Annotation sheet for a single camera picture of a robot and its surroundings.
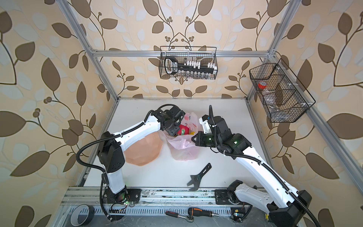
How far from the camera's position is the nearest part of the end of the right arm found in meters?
0.48

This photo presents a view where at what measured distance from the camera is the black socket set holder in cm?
83

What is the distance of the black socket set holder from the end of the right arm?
1.35ft
